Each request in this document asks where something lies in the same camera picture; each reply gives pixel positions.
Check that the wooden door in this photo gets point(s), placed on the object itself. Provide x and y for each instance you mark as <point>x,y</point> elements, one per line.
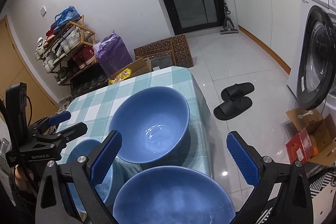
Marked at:
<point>14,70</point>

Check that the black white patterned rug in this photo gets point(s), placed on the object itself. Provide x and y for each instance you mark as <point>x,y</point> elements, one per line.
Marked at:
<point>322,189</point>

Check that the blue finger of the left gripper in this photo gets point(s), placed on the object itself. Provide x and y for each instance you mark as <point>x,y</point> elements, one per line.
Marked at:
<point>69,134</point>
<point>59,118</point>

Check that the open cardboard box with snacks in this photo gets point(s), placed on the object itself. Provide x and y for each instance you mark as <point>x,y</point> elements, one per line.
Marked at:
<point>136,68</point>

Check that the white kitchen cabinets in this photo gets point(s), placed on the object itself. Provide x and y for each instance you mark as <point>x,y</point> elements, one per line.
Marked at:
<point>273,25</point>

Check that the purple plastic bag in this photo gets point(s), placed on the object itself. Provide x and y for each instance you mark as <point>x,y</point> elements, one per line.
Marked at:
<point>112,54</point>

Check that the teal checked tablecloth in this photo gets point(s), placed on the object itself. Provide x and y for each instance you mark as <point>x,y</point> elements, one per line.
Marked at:
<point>96,109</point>

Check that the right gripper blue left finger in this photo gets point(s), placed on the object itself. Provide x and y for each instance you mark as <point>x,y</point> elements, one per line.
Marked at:
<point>102,157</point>

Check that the black slipper near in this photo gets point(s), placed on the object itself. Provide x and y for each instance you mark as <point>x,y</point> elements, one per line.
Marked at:
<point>232,108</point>

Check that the patterned cardboard box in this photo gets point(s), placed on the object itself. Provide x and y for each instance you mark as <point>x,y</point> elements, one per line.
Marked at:
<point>176,46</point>

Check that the black slipper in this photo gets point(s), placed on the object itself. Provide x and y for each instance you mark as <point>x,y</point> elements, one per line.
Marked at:
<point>236,91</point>
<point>232,108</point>

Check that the person's left hand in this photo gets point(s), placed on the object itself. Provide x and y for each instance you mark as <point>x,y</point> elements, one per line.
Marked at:
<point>20,180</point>

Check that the wooden shoe rack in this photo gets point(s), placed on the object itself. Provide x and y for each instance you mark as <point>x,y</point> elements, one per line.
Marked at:
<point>67,53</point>

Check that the vacuum cleaner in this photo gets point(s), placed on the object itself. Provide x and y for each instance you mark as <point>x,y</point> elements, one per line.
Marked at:
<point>228,25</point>

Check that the white washing machine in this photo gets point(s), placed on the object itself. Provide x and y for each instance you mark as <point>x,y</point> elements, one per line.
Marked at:
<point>312,75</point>

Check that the black slipper far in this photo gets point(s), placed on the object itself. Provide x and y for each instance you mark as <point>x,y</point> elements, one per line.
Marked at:
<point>236,91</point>

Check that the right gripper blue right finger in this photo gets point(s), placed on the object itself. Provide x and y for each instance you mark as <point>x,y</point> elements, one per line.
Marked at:
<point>245,158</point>

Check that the red orange cardboard box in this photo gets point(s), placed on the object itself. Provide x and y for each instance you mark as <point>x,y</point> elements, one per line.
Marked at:
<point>315,138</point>

